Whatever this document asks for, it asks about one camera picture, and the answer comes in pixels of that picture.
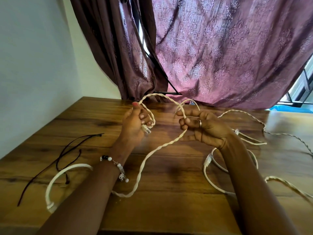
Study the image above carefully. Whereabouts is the twisted white cable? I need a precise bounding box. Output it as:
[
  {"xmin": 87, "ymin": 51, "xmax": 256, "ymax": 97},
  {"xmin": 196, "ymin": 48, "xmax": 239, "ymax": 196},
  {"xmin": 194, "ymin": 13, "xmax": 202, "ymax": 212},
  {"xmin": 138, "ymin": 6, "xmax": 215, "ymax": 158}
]
[{"xmin": 111, "ymin": 93, "xmax": 313, "ymax": 204}]

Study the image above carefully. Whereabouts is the mauve patterned curtain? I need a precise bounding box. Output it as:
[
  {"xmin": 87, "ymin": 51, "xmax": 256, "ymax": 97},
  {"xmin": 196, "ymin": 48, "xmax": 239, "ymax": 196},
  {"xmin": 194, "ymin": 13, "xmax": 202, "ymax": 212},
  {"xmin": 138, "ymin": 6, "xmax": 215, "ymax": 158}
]
[{"xmin": 151, "ymin": 0, "xmax": 313, "ymax": 110}]

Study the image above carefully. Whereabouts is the person's right forearm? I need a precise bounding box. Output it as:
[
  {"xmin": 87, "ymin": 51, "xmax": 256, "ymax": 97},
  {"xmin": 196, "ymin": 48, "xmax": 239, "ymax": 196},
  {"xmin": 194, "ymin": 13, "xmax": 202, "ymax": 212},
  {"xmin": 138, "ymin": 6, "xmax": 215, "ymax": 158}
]
[{"xmin": 218, "ymin": 136, "xmax": 294, "ymax": 235}]

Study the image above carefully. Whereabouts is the person's left forearm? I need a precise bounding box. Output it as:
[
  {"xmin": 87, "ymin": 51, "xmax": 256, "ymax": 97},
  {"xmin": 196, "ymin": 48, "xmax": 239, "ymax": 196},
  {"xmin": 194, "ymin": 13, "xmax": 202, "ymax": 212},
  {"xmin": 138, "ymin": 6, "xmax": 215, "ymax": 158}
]
[{"xmin": 36, "ymin": 141, "xmax": 130, "ymax": 235}]

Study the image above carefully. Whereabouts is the person's left hand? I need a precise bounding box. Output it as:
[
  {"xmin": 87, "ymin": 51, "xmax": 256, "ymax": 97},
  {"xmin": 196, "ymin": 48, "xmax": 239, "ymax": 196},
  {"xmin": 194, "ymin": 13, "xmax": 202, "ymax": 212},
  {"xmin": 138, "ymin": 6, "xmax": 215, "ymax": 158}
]
[{"xmin": 118, "ymin": 102, "xmax": 153, "ymax": 148}]

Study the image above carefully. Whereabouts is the thick white cable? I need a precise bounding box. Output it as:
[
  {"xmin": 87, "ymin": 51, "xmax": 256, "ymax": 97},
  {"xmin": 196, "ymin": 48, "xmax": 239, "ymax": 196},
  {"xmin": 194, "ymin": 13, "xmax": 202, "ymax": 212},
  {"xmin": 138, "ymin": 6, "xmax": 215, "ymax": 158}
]
[{"xmin": 45, "ymin": 164, "xmax": 93, "ymax": 214}]

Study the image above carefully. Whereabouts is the dark brown curtain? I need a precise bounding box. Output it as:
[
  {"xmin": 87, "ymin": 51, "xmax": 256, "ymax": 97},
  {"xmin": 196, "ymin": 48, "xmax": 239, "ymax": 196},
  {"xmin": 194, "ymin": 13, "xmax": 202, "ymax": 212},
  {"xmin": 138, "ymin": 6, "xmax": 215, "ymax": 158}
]
[{"xmin": 69, "ymin": 0, "xmax": 170, "ymax": 102}]

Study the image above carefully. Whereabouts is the blue plastic sheet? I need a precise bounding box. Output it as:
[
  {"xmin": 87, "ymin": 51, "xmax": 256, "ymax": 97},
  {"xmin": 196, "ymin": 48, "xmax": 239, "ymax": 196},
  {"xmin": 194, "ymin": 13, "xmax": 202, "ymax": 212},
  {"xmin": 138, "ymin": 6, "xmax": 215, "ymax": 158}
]
[{"xmin": 266, "ymin": 105, "xmax": 313, "ymax": 114}]

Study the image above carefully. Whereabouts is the beaded bracelet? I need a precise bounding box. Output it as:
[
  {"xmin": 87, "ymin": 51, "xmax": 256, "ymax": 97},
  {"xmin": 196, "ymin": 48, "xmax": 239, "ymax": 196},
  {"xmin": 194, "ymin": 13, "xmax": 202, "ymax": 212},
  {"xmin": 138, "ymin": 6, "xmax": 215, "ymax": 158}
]
[{"xmin": 100, "ymin": 155, "xmax": 129, "ymax": 183}]

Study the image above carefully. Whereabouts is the black cord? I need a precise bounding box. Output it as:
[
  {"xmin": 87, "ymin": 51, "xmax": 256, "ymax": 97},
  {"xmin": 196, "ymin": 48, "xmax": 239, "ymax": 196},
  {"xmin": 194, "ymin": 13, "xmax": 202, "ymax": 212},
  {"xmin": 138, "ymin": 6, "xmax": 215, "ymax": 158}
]
[{"xmin": 17, "ymin": 133, "xmax": 105, "ymax": 207}]

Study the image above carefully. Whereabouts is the person's right hand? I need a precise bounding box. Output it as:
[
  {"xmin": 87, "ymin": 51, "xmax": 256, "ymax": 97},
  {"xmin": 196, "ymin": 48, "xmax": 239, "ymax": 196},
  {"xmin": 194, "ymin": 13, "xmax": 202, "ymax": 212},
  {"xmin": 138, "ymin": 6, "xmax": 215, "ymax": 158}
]
[{"xmin": 176, "ymin": 109, "xmax": 233, "ymax": 150}]

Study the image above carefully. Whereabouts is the smooth white network cable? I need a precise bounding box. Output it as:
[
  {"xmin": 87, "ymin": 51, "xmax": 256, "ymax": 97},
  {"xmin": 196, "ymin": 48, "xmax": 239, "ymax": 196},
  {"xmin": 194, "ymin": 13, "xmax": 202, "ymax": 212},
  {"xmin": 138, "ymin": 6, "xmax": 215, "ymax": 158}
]
[{"xmin": 203, "ymin": 129, "xmax": 267, "ymax": 196}]

